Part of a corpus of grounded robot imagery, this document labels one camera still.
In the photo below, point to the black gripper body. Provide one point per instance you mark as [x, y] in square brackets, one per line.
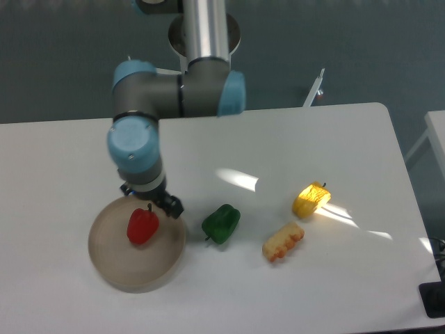
[156, 194]

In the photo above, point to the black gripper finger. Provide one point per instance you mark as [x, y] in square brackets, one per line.
[171, 205]

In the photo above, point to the red toy pepper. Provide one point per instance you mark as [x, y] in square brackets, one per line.
[142, 225]

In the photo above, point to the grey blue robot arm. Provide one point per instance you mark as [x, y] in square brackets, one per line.
[142, 97]

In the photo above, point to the green toy pepper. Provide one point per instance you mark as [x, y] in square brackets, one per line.
[220, 225]

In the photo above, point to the beige round plate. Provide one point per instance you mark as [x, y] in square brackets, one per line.
[131, 267]

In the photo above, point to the yellow toy pepper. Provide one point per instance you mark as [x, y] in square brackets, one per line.
[310, 199]

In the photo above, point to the toy corn piece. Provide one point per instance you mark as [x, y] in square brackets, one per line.
[285, 239]

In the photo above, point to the black box at table edge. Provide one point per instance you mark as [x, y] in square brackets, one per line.
[432, 296]

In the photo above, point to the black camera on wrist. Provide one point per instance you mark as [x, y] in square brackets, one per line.
[126, 189]

